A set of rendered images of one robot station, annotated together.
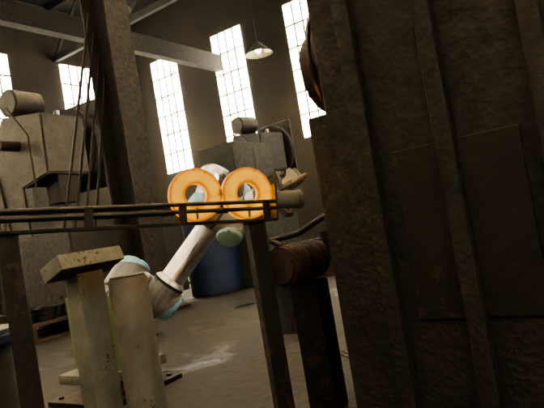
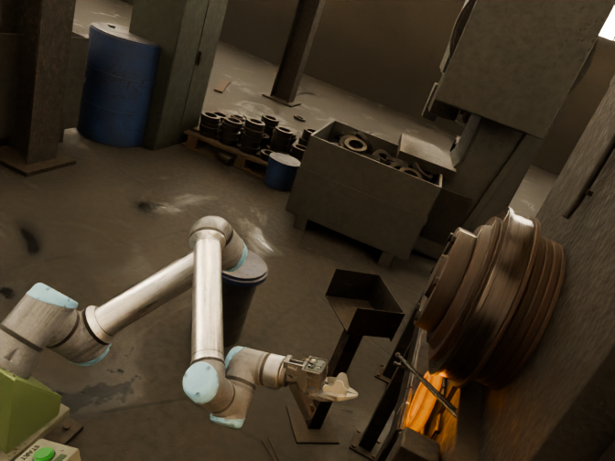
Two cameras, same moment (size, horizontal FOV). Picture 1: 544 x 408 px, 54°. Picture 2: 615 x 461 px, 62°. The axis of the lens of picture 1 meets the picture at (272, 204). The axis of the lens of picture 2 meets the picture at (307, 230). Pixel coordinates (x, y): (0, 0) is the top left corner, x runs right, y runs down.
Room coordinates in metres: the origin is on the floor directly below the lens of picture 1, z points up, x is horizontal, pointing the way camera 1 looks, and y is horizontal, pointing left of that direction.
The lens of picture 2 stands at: (0.98, 0.55, 1.65)
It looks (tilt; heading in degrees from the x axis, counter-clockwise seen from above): 24 degrees down; 337
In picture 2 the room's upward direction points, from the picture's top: 20 degrees clockwise
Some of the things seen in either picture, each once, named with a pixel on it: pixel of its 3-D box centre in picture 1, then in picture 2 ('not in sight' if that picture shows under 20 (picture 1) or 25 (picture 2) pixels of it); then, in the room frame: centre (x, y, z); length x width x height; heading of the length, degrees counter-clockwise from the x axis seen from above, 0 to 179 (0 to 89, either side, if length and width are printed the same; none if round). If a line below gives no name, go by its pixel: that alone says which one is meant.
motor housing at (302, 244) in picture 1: (308, 325); not in sight; (1.71, -0.05, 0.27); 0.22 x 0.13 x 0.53; 146
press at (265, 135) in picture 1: (266, 184); not in sight; (10.14, 0.03, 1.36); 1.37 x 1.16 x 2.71; 46
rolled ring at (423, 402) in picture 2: not in sight; (424, 399); (1.90, -0.36, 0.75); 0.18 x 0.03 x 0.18; 146
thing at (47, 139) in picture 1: (55, 195); not in sight; (6.89, 2.72, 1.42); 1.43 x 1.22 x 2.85; 61
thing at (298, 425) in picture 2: not in sight; (338, 359); (2.49, -0.42, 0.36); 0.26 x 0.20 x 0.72; 1
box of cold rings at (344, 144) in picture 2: not in sight; (366, 188); (4.56, -1.33, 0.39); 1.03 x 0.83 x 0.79; 60
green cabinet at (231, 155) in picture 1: (246, 214); (173, 58); (5.84, 0.29, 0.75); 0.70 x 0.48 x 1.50; 146
